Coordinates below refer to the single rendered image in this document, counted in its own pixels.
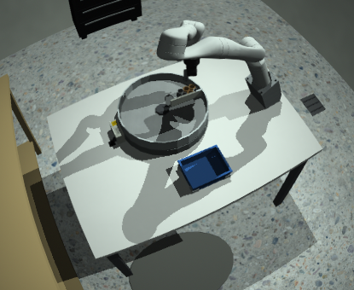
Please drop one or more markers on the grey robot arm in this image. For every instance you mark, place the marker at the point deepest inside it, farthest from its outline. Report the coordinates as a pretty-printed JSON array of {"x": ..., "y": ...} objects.
[{"x": 172, "y": 42}]

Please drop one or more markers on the blue open crate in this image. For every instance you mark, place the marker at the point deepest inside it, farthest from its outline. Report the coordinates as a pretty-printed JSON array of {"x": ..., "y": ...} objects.
[{"x": 202, "y": 166}]

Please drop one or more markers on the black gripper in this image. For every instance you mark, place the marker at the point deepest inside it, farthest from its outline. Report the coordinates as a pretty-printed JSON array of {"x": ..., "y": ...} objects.
[{"x": 191, "y": 68}]

